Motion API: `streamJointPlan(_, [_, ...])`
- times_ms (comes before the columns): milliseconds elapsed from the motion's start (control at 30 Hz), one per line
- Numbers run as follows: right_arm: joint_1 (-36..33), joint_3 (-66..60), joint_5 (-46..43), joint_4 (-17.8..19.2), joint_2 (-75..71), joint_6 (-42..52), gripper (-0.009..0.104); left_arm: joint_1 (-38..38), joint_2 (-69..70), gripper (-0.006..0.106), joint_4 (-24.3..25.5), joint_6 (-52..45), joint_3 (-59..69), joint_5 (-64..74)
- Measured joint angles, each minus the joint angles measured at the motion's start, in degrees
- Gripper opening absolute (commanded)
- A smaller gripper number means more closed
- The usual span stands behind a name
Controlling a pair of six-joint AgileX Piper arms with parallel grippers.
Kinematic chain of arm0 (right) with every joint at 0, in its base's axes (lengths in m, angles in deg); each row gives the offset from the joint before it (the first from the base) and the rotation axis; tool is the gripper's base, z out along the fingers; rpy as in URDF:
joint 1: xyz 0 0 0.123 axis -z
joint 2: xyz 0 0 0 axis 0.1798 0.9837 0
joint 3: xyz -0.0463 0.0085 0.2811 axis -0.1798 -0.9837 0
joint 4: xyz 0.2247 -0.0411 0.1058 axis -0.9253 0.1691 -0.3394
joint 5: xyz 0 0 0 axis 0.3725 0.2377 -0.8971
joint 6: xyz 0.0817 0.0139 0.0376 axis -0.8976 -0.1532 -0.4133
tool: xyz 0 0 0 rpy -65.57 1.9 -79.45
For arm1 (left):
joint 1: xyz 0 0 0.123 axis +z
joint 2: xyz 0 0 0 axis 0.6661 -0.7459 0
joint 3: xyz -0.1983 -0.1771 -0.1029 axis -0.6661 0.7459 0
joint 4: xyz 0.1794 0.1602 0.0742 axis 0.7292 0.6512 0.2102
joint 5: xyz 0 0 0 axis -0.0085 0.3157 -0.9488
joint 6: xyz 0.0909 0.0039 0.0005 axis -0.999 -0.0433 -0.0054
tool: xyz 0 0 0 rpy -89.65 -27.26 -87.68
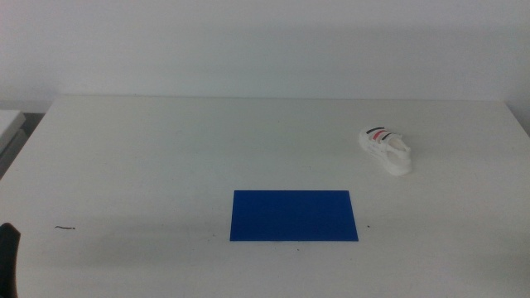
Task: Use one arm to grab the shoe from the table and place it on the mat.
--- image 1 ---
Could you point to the blue rectangular mat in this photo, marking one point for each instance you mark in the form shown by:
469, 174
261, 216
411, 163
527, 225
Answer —
292, 217

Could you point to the small dark thread scrap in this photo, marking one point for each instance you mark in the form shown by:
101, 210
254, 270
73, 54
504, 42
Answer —
64, 227

